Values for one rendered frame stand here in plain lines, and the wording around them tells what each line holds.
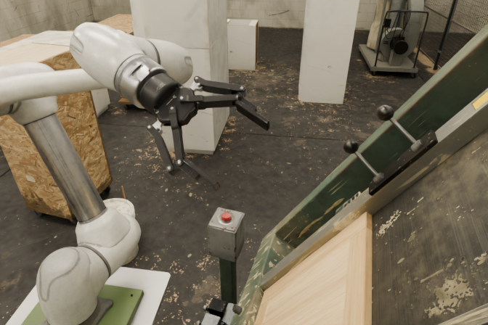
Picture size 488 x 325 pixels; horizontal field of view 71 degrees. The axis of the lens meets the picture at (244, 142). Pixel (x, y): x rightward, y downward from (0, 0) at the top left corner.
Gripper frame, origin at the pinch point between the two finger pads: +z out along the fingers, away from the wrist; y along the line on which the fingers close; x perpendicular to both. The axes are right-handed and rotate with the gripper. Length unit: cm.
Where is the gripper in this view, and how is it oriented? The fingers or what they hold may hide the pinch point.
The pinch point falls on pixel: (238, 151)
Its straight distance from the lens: 58.0
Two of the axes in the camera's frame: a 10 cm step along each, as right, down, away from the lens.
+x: 0.7, 3.9, 9.2
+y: 6.3, -7.4, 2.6
